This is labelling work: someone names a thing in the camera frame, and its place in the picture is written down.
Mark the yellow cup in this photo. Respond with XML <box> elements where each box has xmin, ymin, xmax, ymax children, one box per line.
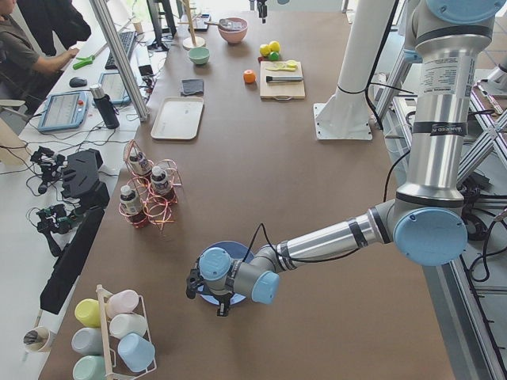
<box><xmin>74</xmin><ymin>298</ymin><xmax>101</xmax><ymax>328</ymax></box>

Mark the black keyboard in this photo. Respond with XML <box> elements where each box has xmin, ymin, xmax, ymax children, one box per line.
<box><xmin>104</xmin><ymin>30</ymin><xmax>138</xmax><ymax>70</ymax></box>

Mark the upper whole lemon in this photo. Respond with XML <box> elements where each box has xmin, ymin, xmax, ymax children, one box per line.
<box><xmin>269</xmin><ymin>40</ymin><xmax>281</xmax><ymax>52</ymax></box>

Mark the grey folded cloth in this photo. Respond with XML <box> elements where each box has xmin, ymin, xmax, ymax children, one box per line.
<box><xmin>181</xmin><ymin>78</ymin><xmax>204</xmax><ymax>96</ymax></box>

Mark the green bowl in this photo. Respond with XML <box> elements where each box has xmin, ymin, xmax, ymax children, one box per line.
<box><xmin>188</xmin><ymin>47</ymin><xmax>210</xmax><ymax>65</ymax></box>

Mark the cream rabbit tray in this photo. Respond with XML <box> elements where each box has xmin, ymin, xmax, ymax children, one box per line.
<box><xmin>151</xmin><ymin>97</ymin><xmax>204</xmax><ymax>140</ymax></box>

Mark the large blue teach pendant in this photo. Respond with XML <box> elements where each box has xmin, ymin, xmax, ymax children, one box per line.
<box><xmin>37</xmin><ymin>91</ymin><xmax>88</xmax><ymax>132</ymax></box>

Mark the white cup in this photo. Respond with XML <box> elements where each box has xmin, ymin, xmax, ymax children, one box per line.
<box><xmin>109</xmin><ymin>313</ymin><xmax>147</xmax><ymax>339</ymax></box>

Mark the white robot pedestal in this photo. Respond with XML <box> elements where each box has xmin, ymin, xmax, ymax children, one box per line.
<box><xmin>314</xmin><ymin>0</ymin><xmax>398</xmax><ymax>141</ymax></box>

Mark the seated person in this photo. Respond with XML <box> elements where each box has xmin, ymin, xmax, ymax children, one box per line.
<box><xmin>1</xmin><ymin>0</ymin><xmax>79</xmax><ymax>115</ymax></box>

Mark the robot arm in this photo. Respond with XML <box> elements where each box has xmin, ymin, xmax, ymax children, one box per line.
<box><xmin>186</xmin><ymin>1</ymin><xmax>502</xmax><ymax>317</ymax></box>

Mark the black thermos bottle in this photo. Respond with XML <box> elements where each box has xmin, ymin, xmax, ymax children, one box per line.
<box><xmin>90</xmin><ymin>83</ymin><xmax>120</xmax><ymax>129</ymax></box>

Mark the paper cup with utensils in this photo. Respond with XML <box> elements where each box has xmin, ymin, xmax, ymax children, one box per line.
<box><xmin>23</xmin><ymin>326</ymin><xmax>54</xmax><ymax>353</ymax></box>

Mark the yellow plastic knife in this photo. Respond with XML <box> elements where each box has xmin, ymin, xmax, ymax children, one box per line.
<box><xmin>265</xmin><ymin>65</ymin><xmax>297</xmax><ymax>72</ymax></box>

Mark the right rear tea bottle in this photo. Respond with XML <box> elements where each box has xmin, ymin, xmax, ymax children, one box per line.
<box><xmin>128</xmin><ymin>149</ymin><xmax>153</xmax><ymax>178</ymax></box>

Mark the wooden stand with round base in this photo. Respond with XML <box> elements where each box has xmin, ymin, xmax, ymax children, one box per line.
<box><xmin>180</xmin><ymin>0</ymin><xmax>206</xmax><ymax>51</ymax></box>

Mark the front tea bottle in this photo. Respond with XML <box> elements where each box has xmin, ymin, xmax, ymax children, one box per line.
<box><xmin>151</xmin><ymin>165</ymin><xmax>175</xmax><ymax>201</ymax></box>

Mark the lower whole lemon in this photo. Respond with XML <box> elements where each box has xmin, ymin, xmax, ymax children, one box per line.
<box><xmin>259</xmin><ymin>44</ymin><xmax>271</xmax><ymax>57</ymax></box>

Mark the mint green cup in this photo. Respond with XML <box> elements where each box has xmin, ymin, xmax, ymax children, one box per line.
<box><xmin>72</xmin><ymin>355</ymin><xmax>106</xmax><ymax>380</ymax></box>

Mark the tea bottle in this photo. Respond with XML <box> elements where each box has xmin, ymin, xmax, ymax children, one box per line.
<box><xmin>151</xmin><ymin>165</ymin><xmax>175</xmax><ymax>201</ymax></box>
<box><xmin>128</xmin><ymin>149</ymin><xmax>153</xmax><ymax>178</ymax></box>
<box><xmin>120</xmin><ymin>184</ymin><xmax>148</xmax><ymax>228</ymax></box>

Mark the copper wire bottle rack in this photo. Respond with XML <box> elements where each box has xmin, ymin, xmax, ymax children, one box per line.
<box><xmin>118</xmin><ymin>140</ymin><xmax>182</xmax><ymax>230</ymax></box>

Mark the light blue cup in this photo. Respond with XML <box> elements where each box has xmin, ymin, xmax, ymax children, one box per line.
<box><xmin>117</xmin><ymin>332</ymin><xmax>155</xmax><ymax>372</ymax></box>

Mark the white cup rack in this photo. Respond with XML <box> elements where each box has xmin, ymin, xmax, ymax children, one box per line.
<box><xmin>96</xmin><ymin>284</ymin><xmax>158</xmax><ymax>379</ymax></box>

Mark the orange fruit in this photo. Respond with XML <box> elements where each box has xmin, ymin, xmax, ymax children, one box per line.
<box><xmin>242</xmin><ymin>70</ymin><xmax>257</xmax><ymax>84</ymax></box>

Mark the green lime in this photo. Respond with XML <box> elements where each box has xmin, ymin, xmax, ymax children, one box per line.
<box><xmin>268</xmin><ymin>51</ymin><xmax>280</xmax><ymax>62</ymax></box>

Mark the pink bowl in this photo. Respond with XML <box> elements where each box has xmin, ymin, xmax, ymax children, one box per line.
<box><xmin>219</xmin><ymin>17</ymin><xmax>248</xmax><ymax>44</ymax></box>

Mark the black computer mouse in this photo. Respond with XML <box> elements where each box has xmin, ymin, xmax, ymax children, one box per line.
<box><xmin>69</xmin><ymin>77</ymin><xmax>88</xmax><ymax>88</ymax></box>

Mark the pink cup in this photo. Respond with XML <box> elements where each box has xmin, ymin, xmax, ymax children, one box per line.
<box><xmin>105</xmin><ymin>289</ymin><xmax>139</xmax><ymax>318</ymax></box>

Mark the left rear tea bottle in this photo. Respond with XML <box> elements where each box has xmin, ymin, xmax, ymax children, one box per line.
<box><xmin>120</xmin><ymin>184</ymin><xmax>148</xmax><ymax>228</ymax></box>

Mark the wooden cutting board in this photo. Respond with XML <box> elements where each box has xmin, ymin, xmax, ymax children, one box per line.
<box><xmin>259</xmin><ymin>61</ymin><xmax>306</xmax><ymax>100</ymax></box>

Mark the small blue teach pendant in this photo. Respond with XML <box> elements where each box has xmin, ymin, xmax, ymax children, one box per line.
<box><xmin>99</xmin><ymin>72</ymin><xmax>131</xmax><ymax>106</ymax></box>

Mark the grey cup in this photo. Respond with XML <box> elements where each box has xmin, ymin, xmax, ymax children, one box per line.
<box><xmin>71</xmin><ymin>327</ymin><xmax>103</xmax><ymax>355</ymax></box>

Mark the whole lemon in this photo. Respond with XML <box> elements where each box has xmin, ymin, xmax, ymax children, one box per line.
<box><xmin>259</xmin><ymin>44</ymin><xmax>271</xmax><ymax>57</ymax></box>
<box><xmin>269</xmin><ymin>40</ymin><xmax>281</xmax><ymax>52</ymax></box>

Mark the steel scoop in bowl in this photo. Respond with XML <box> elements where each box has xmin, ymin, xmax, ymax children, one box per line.
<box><xmin>205</xmin><ymin>18</ymin><xmax>242</xmax><ymax>30</ymax></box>

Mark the steel muddler black tip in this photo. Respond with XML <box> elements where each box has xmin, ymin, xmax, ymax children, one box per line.
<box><xmin>265</xmin><ymin>75</ymin><xmax>303</xmax><ymax>83</ymax></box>

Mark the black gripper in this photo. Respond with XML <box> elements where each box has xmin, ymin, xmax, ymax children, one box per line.
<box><xmin>185</xmin><ymin>268</ymin><xmax>232</xmax><ymax>316</ymax></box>

